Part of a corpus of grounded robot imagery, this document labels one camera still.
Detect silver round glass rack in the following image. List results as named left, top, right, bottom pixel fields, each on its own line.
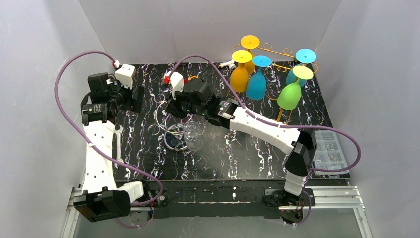
left=153, top=100, right=193, bottom=152

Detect clear glass tumbler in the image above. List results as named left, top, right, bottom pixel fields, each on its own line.
left=183, top=121, right=204, bottom=151

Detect orange wine glass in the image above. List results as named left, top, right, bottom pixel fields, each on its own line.
left=230, top=50, right=252, bottom=93
left=241, top=35, right=260, bottom=75

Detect teal wine glass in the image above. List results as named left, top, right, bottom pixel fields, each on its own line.
left=246, top=55, right=272, bottom=100

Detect green plastic wine glass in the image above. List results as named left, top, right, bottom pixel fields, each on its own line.
left=277, top=64, right=314, bottom=111

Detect gold wire glass rack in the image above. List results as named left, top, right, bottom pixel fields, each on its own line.
left=232, top=43, right=319, bottom=124

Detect blue wine glass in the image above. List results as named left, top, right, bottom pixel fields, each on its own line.
left=286, top=48, right=316, bottom=85

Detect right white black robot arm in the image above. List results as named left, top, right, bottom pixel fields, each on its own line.
left=163, top=76, right=317, bottom=197

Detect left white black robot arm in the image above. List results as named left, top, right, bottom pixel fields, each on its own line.
left=74, top=72, right=144, bottom=222

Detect silver wrench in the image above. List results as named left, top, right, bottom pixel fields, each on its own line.
left=114, top=125, right=124, bottom=163

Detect white small fitting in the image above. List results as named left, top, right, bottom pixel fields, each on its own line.
left=217, top=59, right=236, bottom=71

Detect clear plastic parts box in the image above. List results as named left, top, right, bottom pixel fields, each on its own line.
left=313, top=130, right=348, bottom=170

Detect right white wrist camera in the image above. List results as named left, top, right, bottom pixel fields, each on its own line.
left=164, top=71, right=184, bottom=99

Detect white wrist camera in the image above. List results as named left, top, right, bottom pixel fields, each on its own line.
left=115, top=64, right=136, bottom=89
left=164, top=71, right=184, bottom=99

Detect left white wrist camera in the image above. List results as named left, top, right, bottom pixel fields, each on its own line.
left=115, top=64, right=136, bottom=89

